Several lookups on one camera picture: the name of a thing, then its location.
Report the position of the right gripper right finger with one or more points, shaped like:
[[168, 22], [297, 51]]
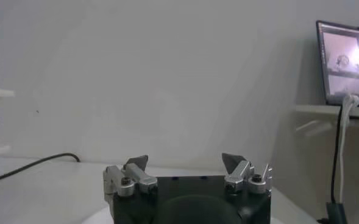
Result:
[[240, 175]]

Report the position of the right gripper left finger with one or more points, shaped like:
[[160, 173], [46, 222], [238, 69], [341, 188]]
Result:
[[136, 176]]

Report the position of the white round plate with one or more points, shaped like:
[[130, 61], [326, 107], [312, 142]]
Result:
[[100, 217]]

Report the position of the white laptop side table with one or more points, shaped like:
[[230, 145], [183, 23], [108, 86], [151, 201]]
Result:
[[319, 109]]

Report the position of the black power adapter block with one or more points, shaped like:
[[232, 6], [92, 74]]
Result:
[[336, 214]]

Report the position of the open grey laptop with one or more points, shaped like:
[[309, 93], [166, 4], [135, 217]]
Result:
[[340, 61]]

